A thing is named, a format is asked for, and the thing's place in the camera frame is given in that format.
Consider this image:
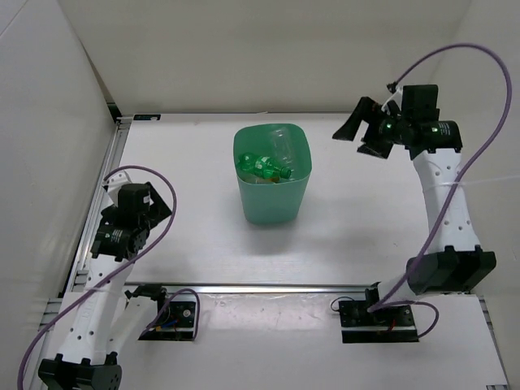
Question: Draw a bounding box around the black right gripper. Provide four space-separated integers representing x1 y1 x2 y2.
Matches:
331 97 410 159

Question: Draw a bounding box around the clear unlabelled plastic bottle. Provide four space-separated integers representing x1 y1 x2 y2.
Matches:
269 126 298 169

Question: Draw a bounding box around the green soda bottle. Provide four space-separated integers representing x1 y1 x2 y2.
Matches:
236 152 293 180

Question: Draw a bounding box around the orange plastic bottle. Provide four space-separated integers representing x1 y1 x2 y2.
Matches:
265 176 281 183

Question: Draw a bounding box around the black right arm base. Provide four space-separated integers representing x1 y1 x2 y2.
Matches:
330 288 418 344

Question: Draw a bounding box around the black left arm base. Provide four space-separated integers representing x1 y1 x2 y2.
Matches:
124 284 201 341

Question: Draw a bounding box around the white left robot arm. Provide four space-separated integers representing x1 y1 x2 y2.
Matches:
37 176 175 389

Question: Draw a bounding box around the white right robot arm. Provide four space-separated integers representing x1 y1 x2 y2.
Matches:
332 94 496 325

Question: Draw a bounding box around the green plastic bin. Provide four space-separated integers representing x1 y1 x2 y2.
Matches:
233 123 312 224

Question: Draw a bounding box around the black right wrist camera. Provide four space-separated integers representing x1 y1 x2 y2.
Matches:
401 84 440 123

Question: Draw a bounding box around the aluminium front rail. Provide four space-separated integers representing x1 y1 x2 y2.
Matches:
125 282 369 294

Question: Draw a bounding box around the aluminium rail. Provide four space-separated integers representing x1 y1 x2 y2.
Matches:
125 282 369 294
57 116 133 298

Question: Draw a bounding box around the aluminium left rail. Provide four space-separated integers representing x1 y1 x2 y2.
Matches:
57 116 133 298

